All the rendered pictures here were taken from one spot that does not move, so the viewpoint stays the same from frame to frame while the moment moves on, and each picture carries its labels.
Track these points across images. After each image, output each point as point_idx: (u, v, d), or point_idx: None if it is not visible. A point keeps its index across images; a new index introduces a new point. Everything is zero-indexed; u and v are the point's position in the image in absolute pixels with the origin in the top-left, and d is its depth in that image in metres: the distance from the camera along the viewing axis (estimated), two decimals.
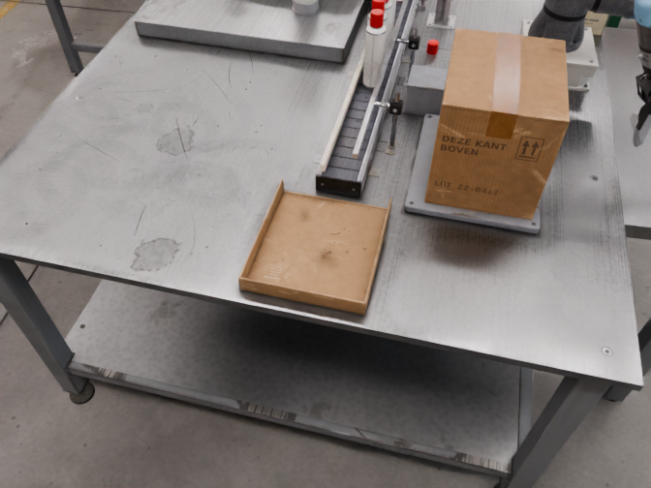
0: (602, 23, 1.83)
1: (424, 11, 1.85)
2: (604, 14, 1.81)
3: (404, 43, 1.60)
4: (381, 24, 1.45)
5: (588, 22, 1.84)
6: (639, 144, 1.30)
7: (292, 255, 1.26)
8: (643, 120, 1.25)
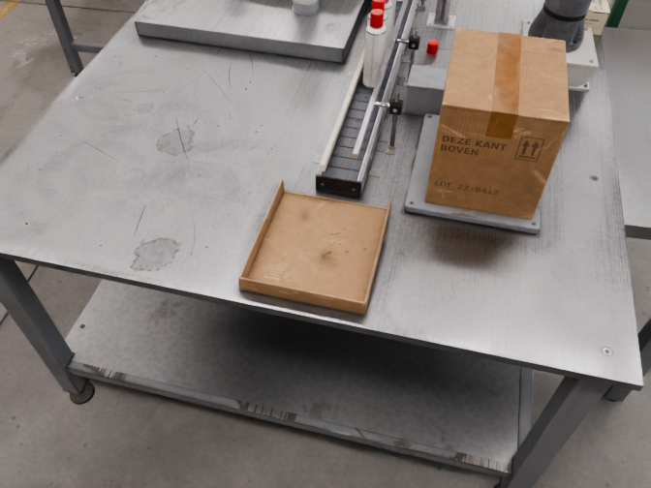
0: (602, 23, 1.83)
1: (424, 11, 1.85)
2: (604, 14, 1.81)
3: (404, 43, 1.60)
4: (381, 24, 1.45)
5: (588, 22, 1.84)
6: None
7: (292, 255, 1.26)
8: None
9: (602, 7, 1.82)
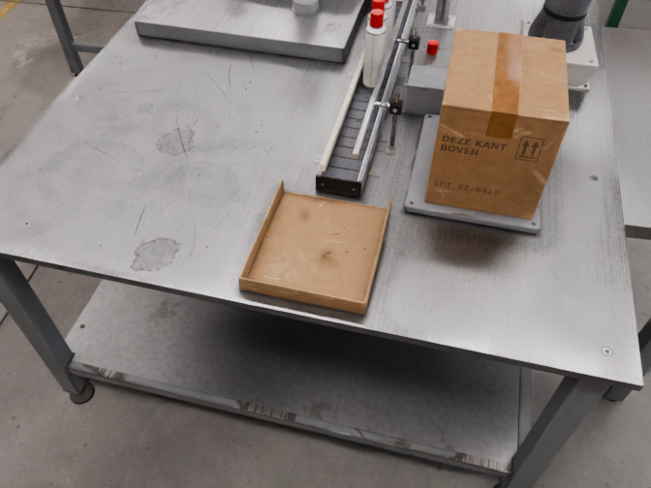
0: None
1: (424, 11, 1.85)
2: None
3: (404, 43, 1.60)
4: (381, 24, 1.45)
5: None
6: None
7: (292, 255, 1.26)
8: None
9: None
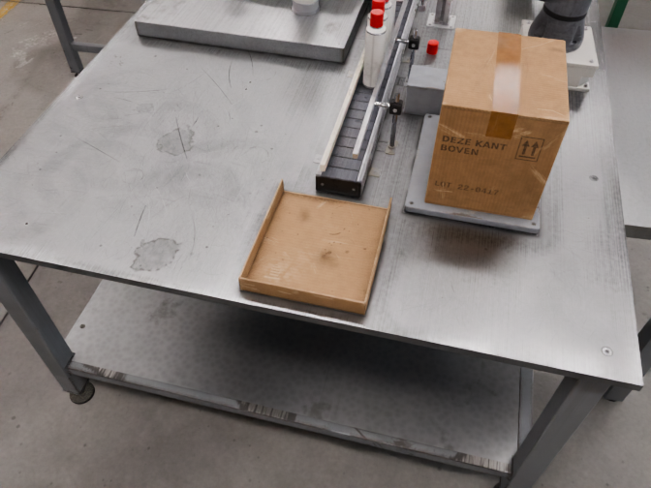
0: None
1: (424, 11, 1.85)
2: None
3: (404, 43, 1.60)
4: (381, 24, 1.45)
5: None
6: None
7: (292, 255, 1.26)
8: None
9: None
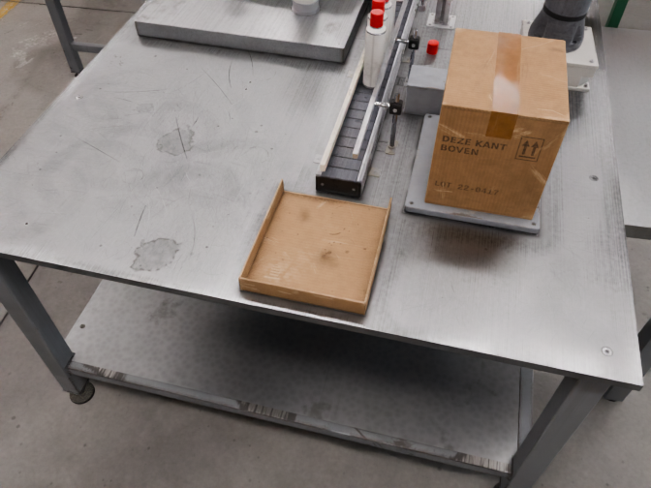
0: None
1: (424, 11, 1.85)
2: None
3: (404, 43, 1.60)
4: (381, 24, 1.45)
5: None
6: None
7: (292, 255, 1.26)
8: None
9: None
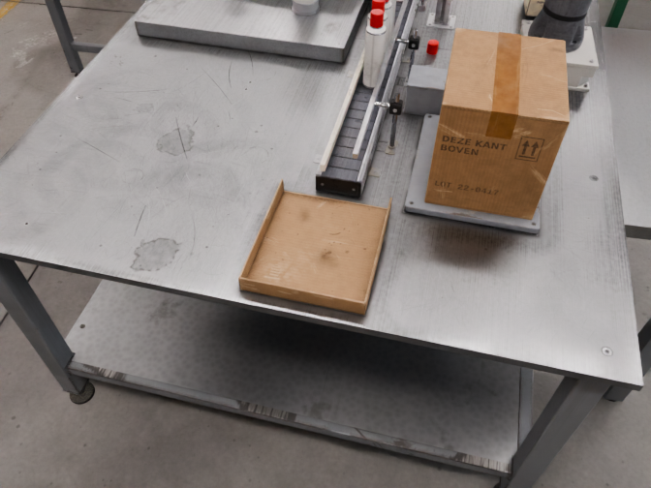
0: None
1: (424, 11, 1.85)
2: None
3: (404, 43, 1.60)
4: (381, 24, 1.45)
5: None
6: None
7: (292, 255, 1.26)
8: None
9: None
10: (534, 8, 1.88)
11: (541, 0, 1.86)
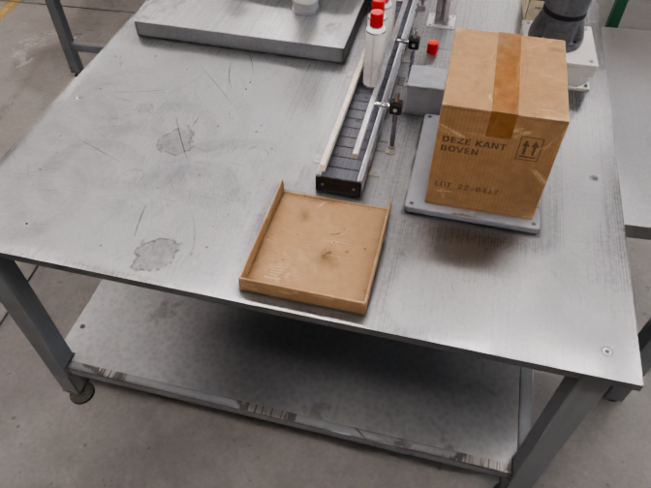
0: None
1: (424, 11, 1.85)
2: None
3: (404, 43, 1.60)
4: (381, 24, 1.45)
5: None
6: None
7: (292, 255, 1.26)
8: None
9: None
10: (532, 14, 1.90)
11: (539, 6, 1.87)
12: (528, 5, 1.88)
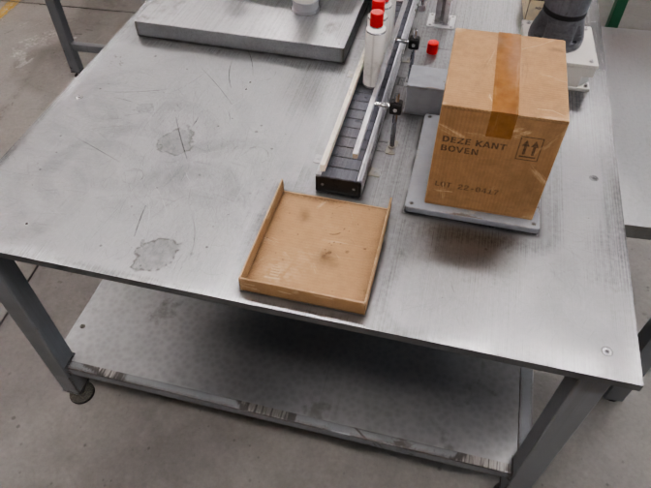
0: None
1: (424, 11, 1.85)
2: None
3: (404, 43, 1.60)
4: (381, 24, 1.45)
5: None
6: None
7: (292, 255, 1.26)
8: None
9: None
10: (532, 14, 1.90)
11: (539, 6, 1.87)
12: (528, 5, 1.88)
